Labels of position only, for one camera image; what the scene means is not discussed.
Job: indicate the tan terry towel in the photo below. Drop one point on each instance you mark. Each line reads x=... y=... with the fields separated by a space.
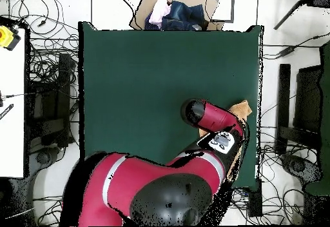
x=243 y=108

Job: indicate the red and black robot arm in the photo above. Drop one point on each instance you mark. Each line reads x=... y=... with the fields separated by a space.
x=154 y=180

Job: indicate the dark green table cloth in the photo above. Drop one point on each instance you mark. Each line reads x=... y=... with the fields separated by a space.
x=129 y=82

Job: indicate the purple dotted garment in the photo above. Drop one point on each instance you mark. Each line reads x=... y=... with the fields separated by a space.
x=150 y=25

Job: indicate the blue jeans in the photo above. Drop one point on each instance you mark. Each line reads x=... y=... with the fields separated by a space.
x=185 y=15

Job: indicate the black metal stand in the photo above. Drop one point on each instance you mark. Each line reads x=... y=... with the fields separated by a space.
x=283 y=95
x=63 y=95

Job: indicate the pale pink garment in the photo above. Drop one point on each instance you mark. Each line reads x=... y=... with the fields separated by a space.
x=159 y=10

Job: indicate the cardboard box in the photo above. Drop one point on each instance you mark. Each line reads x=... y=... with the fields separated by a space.
x=143 y=10

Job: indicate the black rectangular box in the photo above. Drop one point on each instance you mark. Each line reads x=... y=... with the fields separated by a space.
x=255 y=201

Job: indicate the round black base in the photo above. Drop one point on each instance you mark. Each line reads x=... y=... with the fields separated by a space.
x=299 y=166
x=43 y=157

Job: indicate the white side table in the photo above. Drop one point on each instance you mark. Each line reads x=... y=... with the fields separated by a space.
x=11 y=108

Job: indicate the black striped tool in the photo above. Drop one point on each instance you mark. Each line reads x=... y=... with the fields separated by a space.
x=6 y=111

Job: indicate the green cloth-covered table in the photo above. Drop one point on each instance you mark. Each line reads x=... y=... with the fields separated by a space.
x=325 y=108

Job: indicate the yellow emergency stop button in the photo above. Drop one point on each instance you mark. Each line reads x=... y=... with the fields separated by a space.
x=5 y=37

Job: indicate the black tripod stand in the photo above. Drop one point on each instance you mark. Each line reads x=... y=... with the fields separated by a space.
x=321 y=0

